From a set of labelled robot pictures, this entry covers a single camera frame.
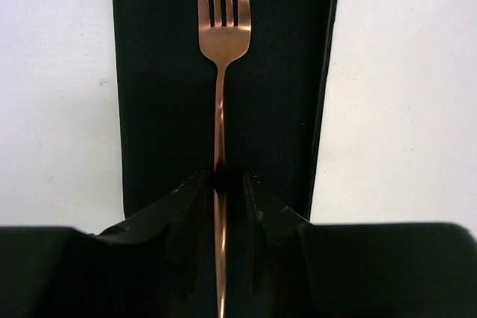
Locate black cloth placemat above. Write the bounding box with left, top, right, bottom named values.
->
left=113, top=0, right=337, bottom=217

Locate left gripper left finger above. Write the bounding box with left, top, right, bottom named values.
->
left=1, top=171, right=215, bottom=317

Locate copper fork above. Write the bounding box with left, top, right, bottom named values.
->
left=197, top=0, right=252, bottom=317

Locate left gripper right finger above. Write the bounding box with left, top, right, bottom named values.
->
left=225, top=171, right=476, bottom=317

